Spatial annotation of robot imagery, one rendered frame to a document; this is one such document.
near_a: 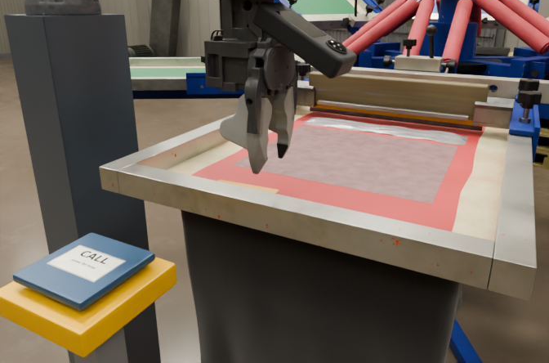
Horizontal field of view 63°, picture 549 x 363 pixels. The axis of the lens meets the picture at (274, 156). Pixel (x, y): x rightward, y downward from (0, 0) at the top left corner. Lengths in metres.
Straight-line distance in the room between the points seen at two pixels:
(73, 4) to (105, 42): 0.09
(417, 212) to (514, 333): 1.49
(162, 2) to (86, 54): 6.13
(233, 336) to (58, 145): 0.54
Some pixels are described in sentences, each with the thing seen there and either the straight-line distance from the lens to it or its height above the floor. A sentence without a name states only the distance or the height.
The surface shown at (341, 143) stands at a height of 0.96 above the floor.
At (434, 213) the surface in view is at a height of 0.96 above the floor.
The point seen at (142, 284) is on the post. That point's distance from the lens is 0.50.
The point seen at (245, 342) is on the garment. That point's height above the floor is 0.66.
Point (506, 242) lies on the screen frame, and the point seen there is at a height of 0.99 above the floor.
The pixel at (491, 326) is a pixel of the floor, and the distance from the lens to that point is 2.10.
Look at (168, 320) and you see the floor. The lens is 1.98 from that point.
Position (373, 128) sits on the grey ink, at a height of 0.96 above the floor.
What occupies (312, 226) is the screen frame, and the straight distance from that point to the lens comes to 0.54.
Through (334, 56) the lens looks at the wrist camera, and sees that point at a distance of 0.47.
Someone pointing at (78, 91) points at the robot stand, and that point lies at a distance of 1.04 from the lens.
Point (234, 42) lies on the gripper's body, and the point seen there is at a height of 1.19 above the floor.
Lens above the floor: 1.23
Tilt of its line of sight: 19 degrees down
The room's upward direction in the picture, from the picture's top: straight up
